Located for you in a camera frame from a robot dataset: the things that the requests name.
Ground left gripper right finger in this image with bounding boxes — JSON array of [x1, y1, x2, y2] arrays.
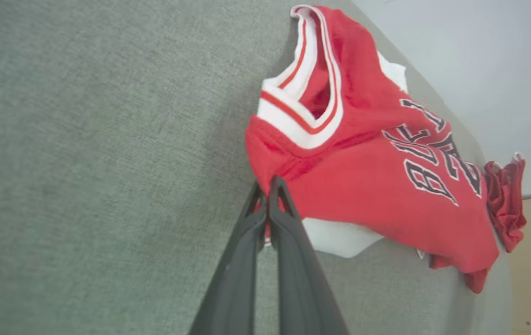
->
[[267, 175, 350, 335]]

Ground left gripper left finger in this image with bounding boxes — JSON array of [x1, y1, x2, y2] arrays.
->
[[188, 181, 269, 335]]

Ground red shorts white stripe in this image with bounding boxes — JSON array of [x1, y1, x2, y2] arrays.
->
[[483, 152, 528, 255]]

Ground red basketball jersey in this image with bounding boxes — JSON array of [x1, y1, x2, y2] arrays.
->
[[244, 4, 501, 295]]

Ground grey fabric sofa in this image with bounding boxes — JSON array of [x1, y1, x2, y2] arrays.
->
[[0, 0, 513, 335]]

